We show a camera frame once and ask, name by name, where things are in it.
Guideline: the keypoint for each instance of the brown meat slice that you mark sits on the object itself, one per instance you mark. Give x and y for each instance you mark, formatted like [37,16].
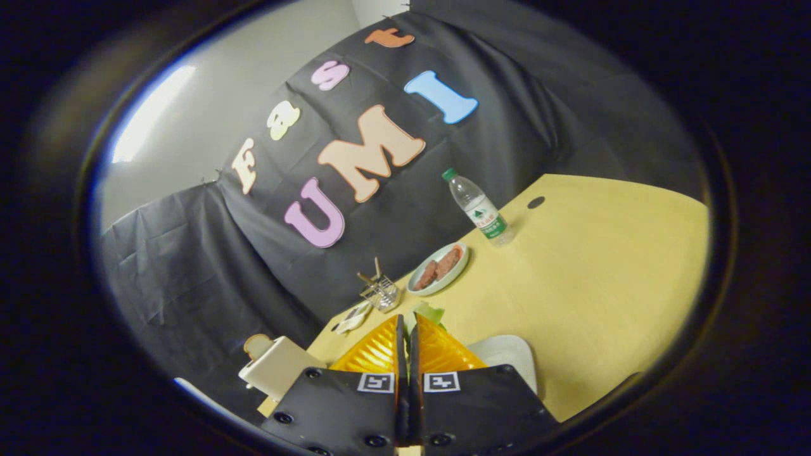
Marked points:
[448,262]
[426,275]

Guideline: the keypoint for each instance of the black backdrop cloth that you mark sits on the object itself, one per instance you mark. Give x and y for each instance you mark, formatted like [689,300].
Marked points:
[443,145]

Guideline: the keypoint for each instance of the small white dish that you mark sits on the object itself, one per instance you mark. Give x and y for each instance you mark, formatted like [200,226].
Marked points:
[353,318]

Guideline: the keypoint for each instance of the bread slice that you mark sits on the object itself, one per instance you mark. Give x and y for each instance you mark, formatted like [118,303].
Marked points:
[256,346]

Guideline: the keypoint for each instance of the clear plastic water bottle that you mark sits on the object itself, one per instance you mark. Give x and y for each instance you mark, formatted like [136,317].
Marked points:
[479,211]

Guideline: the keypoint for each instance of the pale green plate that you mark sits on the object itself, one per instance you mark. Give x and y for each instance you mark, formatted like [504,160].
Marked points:
[438,268]

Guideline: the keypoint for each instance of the white plate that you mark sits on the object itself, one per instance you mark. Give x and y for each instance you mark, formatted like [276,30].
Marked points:
[510,358]

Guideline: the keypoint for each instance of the white toaster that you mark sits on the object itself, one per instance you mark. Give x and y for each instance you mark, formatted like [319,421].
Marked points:
[279,367]

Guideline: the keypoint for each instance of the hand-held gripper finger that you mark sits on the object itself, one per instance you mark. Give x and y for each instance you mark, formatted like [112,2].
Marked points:
[414,358]
[400,354]

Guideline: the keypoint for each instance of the green lettuce leaf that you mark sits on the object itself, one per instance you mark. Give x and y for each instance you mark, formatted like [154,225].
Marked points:
[429,313]

